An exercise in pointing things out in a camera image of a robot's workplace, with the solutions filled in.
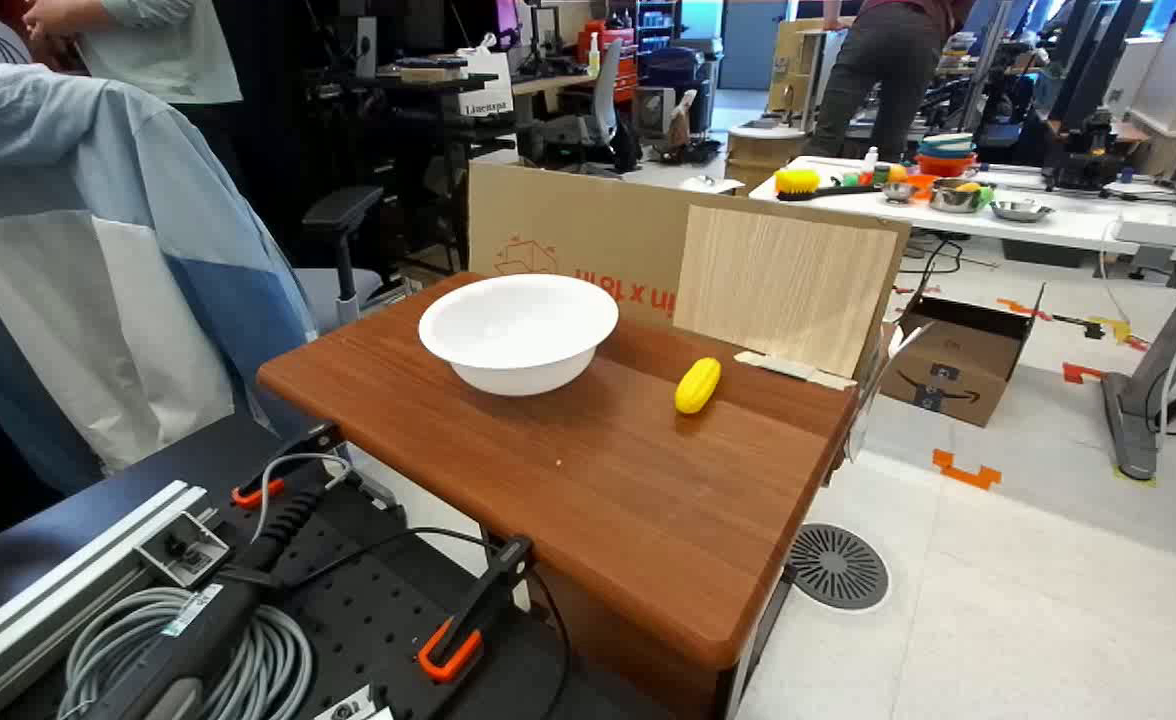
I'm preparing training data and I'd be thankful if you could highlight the yellow plastic corn cob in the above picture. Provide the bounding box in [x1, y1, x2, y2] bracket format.
[671, 351, 725, 420]

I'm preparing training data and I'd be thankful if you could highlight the white bowl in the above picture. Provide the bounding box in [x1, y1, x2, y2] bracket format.
[415, 272, 623, 399]

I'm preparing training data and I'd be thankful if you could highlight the small metal bowl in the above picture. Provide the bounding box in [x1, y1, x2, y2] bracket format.
[986, 189, 1055, 228]

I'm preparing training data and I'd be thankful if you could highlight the large closed cardboard box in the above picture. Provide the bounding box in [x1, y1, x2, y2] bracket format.
[463, 148, 753, 325]

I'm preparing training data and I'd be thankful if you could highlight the light wooden board panel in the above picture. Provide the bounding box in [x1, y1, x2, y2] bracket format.
[667, 197, 912, 394]

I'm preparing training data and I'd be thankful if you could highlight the yellow toy on white table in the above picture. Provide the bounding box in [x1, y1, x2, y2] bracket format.
[772, 165, 827, 204]

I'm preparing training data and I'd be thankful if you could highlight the black office chair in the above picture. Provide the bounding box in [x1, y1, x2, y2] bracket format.
[295, 179, 392, 306]

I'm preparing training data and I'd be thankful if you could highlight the round grey floor drain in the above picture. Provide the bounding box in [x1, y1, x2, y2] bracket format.
[782, 521, 897, 618]

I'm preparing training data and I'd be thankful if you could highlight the open cardboard shipping box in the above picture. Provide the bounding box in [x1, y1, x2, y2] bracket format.
[874, 286, 1047, 432]

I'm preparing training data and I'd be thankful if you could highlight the orange floor tape marker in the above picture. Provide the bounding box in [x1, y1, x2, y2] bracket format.
[928, 446, 1007, 498]

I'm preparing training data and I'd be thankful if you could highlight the stack of colourful containers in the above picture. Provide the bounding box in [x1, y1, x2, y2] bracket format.
[907, 127, 982, 185]

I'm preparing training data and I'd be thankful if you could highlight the person in dark trousers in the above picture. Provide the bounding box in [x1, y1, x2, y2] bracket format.
[809, 0, 978, 165]

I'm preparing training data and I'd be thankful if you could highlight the person in light blue jacket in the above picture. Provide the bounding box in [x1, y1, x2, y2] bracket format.
[0, 58, 318, 502]

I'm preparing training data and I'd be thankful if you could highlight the white work table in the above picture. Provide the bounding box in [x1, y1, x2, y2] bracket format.
[745, 154, 1176, 272]

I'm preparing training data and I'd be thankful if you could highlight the person in pale green shirt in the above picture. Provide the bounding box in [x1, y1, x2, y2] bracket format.
[20, 0, 247, 111]

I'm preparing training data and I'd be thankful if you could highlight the grey table leg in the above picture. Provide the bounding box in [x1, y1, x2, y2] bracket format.
[1096, 260, 1176, 486]

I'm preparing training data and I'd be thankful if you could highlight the black clamp with orange handle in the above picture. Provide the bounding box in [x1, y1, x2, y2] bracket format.
[226, 424, 347, 518]
[411, 536, 540, 689]

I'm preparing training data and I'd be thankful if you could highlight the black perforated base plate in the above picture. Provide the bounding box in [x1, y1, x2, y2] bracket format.
[25, 464, 644, 720]

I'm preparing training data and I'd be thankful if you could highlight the grey coiled cable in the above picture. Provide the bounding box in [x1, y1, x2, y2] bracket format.
[57, 583, 316, 720]

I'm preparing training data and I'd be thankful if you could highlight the aluminium profile rail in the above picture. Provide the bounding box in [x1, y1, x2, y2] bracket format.
[0, 477, 212, 717]

